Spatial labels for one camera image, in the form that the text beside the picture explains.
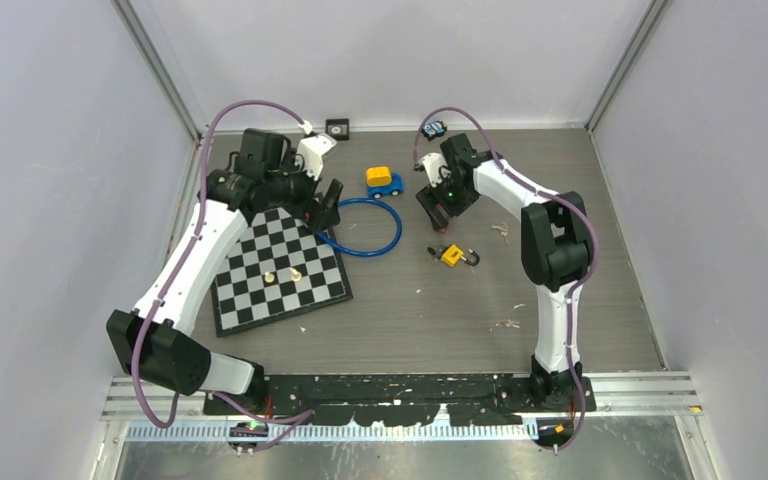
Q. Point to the small black square box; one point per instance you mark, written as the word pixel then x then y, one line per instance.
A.
pixel 338 129

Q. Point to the black white chessboard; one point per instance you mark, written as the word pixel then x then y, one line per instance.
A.
pixel 276 242

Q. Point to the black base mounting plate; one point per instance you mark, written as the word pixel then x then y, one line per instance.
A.
pixel 401 400

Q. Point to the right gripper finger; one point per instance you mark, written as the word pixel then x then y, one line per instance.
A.
pixel 442 221
pixel 434 215

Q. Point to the yellow black padlock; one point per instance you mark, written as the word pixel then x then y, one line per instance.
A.
pixel 454 254

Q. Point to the perforated metal rail strip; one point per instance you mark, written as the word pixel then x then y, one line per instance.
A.
pixel 258 432

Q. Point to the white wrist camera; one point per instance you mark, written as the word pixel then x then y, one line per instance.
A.
pixel 435 166
pixel 311 153

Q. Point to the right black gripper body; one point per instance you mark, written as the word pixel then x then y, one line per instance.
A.
pixel 450 198

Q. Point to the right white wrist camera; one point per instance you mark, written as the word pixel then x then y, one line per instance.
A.
pixel 435 166

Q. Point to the blue yellow toy car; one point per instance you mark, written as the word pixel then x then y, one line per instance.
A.
pixel 382 181

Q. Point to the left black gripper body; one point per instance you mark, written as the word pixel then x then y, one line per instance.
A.
pixel 308 212

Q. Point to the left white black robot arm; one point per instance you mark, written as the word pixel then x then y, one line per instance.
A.
pixel 153 340

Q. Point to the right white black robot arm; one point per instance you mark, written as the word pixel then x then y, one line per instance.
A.
pixel 557 251

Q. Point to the black blue owl toy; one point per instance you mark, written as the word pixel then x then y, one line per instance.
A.
pixel 433 129

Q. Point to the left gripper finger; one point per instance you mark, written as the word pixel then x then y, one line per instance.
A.
pixel 332 195
pixel 320 216

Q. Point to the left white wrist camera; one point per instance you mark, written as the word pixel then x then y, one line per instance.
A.
pixel 311 153

